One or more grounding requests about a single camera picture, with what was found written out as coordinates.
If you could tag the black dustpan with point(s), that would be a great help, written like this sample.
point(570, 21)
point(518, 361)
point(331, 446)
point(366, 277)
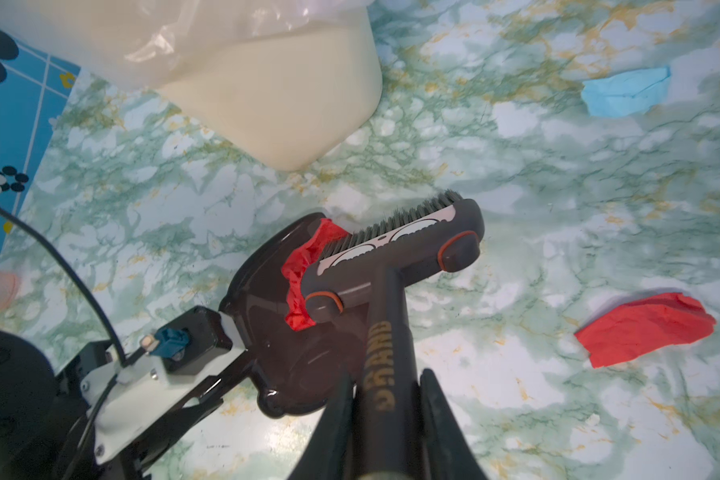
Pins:
point(295, 372)

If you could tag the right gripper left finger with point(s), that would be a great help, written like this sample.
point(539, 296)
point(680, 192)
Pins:
point(324, 456)

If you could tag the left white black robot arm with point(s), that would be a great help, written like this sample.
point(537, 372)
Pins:
point(39, 406)

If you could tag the black pink hand brush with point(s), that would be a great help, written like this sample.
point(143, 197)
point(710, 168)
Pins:
point(373, 267)

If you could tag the beige trash bin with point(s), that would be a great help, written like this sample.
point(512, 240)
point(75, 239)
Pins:
point(285, 99)

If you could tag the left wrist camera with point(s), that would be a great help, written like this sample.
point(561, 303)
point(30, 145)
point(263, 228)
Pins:
point(190, 342)

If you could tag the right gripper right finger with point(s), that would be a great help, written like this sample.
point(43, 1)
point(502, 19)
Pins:
point(447, 452)

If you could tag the blue paper scrap right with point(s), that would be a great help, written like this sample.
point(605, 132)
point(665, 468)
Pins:
point(626, 93)

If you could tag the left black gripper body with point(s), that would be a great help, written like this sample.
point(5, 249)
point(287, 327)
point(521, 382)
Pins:
point(133, 416)

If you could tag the red crumpled paper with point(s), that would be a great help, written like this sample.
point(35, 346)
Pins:
point(296, 266)

